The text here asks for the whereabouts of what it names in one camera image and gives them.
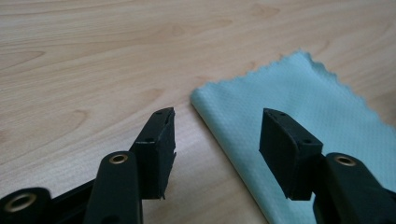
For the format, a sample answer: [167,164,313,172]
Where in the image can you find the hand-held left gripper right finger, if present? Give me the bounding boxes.
[258,107,324,202]

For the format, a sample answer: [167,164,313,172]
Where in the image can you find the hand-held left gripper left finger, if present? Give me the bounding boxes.
[128,106,177,201]

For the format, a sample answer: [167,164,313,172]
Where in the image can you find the teal microfibre cloth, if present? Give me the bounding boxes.
[190,49,396,224]

